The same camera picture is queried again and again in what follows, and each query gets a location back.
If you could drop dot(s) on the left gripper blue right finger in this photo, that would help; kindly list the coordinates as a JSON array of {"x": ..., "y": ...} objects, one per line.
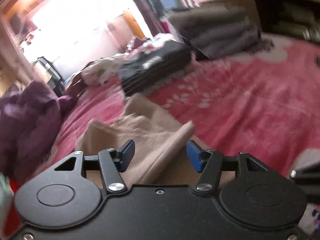
[{"x": 209, "y": 164}]

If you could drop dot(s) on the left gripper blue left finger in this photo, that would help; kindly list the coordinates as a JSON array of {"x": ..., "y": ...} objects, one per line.
[{"x": 112, "y": 162}]

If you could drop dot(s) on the beige knit sweater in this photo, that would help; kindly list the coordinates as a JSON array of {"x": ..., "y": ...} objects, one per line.
[{"x": 160, "y": 156}]

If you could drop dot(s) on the grey folded clothes stack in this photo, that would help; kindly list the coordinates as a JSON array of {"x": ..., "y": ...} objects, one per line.
[{"x": 215, "y": 31}]

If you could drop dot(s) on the pink floral bed blanket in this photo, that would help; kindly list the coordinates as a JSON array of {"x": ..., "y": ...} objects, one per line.
[{"x": 260, "y": 110}]

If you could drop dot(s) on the white printed crumpled garment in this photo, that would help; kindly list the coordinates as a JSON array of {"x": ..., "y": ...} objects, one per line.
[{"x": 102, "y": 70}]

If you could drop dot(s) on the purple duvet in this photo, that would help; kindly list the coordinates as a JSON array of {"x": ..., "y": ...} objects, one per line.
[{"x": 30, "y": 123}]

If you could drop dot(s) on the teal cartoon folded garment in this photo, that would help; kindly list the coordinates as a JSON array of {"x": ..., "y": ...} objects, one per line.
[{"x": 6, "y": 196}]

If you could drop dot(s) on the dark striped folded garment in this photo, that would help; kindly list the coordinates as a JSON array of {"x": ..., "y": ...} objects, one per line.
[{"x": 138, "y": 75}]

